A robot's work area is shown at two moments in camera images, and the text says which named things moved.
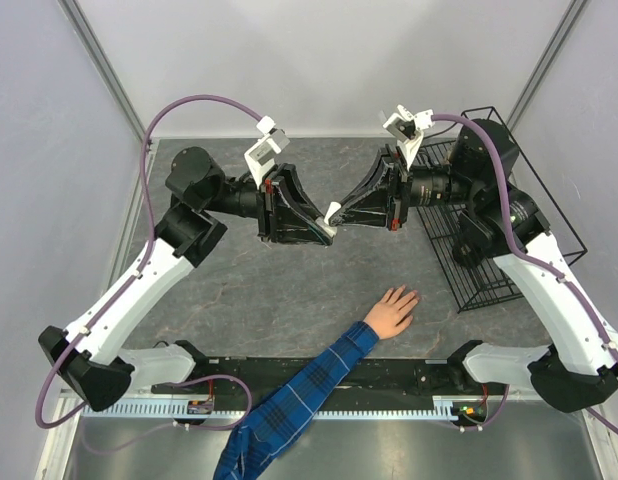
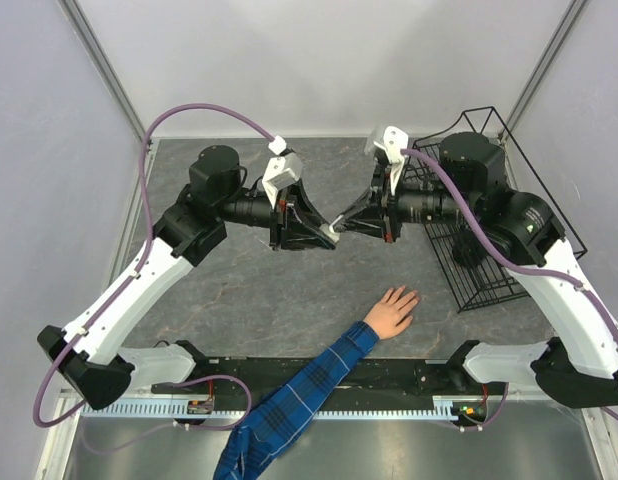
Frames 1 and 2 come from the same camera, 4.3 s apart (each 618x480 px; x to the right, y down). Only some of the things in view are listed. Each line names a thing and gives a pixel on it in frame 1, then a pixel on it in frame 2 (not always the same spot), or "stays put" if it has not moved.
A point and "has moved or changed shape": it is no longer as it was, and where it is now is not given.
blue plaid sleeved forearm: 283,413 stays put
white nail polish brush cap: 333,208 has moved or changed shape
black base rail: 373,378 stays put
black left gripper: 287,213 stays put
